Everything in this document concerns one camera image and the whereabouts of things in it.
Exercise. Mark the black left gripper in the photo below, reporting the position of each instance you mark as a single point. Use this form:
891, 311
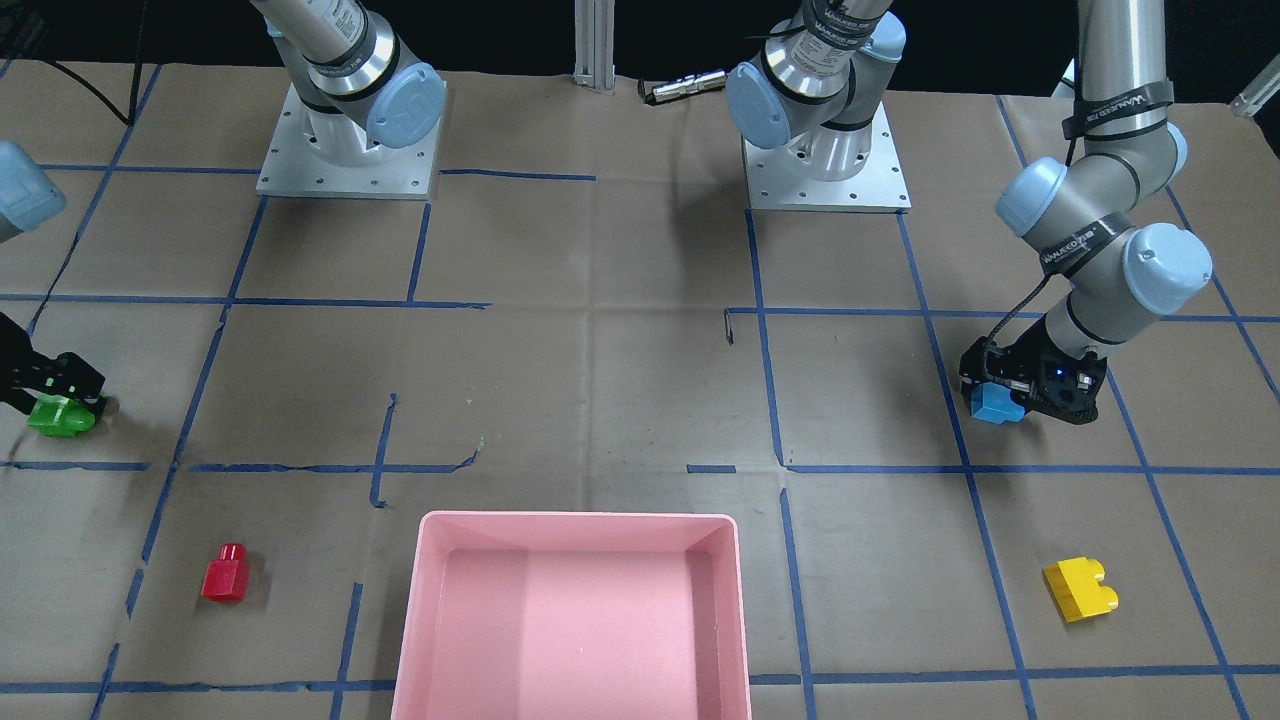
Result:
1022, 361

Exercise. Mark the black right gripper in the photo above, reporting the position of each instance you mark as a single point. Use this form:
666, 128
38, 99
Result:
30, 371

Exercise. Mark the green toy block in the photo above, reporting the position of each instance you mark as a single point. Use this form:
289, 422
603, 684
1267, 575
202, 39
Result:
60, 417

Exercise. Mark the blue toy block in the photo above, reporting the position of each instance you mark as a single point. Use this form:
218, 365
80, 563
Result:
994, 403

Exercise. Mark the yellow toy block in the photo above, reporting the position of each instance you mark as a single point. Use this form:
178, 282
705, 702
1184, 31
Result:
1078, 588

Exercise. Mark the red toy block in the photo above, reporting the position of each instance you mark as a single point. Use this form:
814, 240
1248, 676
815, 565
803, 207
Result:
227, 577

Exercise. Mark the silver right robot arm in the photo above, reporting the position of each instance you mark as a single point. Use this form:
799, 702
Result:
361, 121

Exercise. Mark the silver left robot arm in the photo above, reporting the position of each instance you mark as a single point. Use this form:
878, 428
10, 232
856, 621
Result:
818, 78

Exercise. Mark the pink plastic box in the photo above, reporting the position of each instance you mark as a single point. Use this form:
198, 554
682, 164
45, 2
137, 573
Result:
574, 615

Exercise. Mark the silver cylindrical connector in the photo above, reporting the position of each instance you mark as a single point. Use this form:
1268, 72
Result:
664, 93

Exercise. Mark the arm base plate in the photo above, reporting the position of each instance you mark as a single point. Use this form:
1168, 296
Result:
828, 170
315, 155

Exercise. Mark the aluminium profile post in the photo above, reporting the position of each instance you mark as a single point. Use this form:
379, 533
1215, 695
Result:
594, 45

